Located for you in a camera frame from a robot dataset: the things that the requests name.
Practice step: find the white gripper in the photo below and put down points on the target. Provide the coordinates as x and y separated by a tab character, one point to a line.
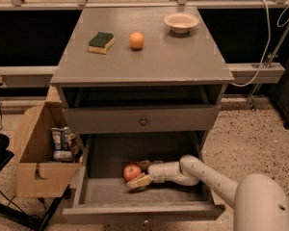
158	171

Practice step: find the red apple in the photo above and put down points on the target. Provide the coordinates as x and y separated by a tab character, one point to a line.
131	171

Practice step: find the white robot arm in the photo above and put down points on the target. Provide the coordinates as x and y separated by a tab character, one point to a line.
258	201

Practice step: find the open grey lower drawer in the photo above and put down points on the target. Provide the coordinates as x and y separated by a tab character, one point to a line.
101	195

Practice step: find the closed grey top drawer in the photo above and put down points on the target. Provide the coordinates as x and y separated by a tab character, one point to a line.
141	119

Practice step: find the grey drawer cabinet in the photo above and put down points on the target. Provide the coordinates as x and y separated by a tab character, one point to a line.
168	71

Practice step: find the snack bag in box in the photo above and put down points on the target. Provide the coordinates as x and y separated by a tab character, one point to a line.
66	145

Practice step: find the cardboard box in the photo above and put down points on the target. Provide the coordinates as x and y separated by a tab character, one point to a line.
38	175

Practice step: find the orange fruit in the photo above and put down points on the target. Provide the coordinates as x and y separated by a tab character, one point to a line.
136	40

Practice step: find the green and yellow sponge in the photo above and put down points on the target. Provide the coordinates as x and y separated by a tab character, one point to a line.
101	42

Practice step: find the beige bowl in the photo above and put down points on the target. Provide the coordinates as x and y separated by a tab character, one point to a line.
181	23

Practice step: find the metal railing frame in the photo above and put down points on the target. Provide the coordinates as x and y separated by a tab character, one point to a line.
264	72

